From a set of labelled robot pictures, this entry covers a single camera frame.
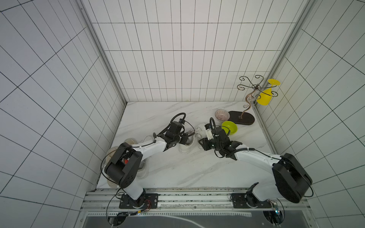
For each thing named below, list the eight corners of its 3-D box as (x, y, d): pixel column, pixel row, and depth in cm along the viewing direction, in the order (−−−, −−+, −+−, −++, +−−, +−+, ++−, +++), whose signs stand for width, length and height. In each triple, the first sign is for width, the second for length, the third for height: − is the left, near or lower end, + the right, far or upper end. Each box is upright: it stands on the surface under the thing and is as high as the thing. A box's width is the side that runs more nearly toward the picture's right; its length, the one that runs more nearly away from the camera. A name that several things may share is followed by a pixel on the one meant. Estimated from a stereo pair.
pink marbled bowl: (215, 121, 108) (216, 118, 105) (214, 112, 114) (214, 109, 111) (229, 121, 108) (230, 118, 105) (227, 112, 114) (228, 109, 111)
